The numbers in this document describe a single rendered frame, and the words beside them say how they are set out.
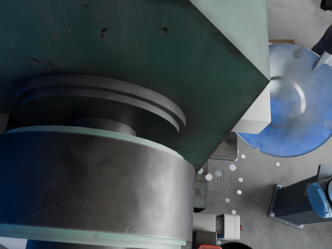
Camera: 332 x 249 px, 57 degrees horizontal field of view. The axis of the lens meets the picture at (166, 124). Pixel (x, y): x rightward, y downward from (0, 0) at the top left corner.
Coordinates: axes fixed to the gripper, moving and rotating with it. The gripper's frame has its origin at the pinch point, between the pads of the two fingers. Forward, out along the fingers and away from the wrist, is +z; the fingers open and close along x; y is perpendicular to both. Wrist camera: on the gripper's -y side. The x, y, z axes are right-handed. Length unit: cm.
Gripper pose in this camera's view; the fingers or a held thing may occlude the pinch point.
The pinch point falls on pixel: (314, 64)
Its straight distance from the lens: 78.9
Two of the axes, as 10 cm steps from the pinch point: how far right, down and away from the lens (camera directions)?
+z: -5.5, 7.1, 4.5
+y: 7.1, 6.7, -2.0
